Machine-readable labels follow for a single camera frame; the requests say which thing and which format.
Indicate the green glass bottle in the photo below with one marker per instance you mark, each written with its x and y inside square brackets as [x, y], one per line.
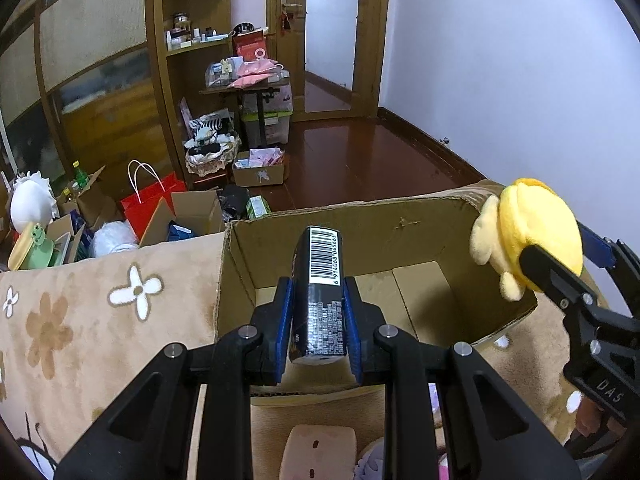
[80, 175]

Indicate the white plastic bag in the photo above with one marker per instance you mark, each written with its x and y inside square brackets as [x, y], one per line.
[112, 240]

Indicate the cardboard box with bottles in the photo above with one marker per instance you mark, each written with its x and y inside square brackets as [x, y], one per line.
[95, 205]

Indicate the white spiky-haired plush toy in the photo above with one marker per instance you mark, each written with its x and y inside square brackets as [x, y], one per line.
[30, 205]

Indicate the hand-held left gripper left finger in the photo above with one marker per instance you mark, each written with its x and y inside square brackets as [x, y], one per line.
[282, 332]

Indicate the pile of striped socks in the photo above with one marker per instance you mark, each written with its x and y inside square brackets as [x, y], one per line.
[210, 130]

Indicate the pale pink square cushion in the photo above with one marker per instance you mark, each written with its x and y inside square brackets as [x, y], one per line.
[320, 455]

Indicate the black round container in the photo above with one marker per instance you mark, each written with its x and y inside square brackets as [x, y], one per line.
[244, 28]

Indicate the black barcode packet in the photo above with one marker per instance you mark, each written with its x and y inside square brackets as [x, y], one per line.
[320, 320]

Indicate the person's right hand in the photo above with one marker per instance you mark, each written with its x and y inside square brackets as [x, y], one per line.
[590, 417]

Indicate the clear plastic storage bin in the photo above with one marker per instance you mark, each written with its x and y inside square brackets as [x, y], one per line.
[275, 127]

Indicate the red gift box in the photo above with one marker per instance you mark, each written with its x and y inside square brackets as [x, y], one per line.
[250, 47]

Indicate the small cardboard box of packets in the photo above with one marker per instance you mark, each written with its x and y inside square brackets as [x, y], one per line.
[260, 176]

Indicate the yellow plush toy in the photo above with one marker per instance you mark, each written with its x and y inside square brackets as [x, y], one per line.
[540, 215]

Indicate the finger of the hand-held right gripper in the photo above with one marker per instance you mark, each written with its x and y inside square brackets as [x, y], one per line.
[595, 247]
[550, 270]

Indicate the wooden wardrobe with panels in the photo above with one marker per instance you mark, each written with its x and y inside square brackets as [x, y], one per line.
[100, 35]

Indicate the pile of pink packets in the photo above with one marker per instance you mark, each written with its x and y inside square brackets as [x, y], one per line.
[252, 80]

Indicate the small wooden side table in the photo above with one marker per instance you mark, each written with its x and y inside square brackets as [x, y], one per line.
[260, 115]

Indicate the wooden open shelf unit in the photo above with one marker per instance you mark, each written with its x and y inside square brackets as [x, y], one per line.
[157, 60]

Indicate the green frog toy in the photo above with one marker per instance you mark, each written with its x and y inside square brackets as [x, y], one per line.
[32, 252]

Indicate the red paper bag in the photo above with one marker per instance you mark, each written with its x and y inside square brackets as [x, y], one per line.
[145, 210]

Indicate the small open cardboard box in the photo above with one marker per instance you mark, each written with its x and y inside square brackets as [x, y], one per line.
[65, 240]

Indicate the green and white carton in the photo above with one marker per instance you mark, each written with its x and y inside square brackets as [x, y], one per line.
[257, 207]

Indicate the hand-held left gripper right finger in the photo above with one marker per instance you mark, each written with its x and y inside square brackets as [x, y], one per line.
[353, 332]

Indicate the black bag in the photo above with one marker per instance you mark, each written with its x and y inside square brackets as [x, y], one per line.
[232, 202]

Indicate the large cardboard box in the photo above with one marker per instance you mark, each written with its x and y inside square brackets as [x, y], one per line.
[400, 240]

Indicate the row of small cosmetic bottles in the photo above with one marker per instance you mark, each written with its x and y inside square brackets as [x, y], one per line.
[200, 37]

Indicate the wicker basket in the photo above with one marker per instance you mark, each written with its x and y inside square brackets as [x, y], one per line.
[210, 165]

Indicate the pile of small clear boxes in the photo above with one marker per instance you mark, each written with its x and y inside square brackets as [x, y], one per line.
[220, 75]

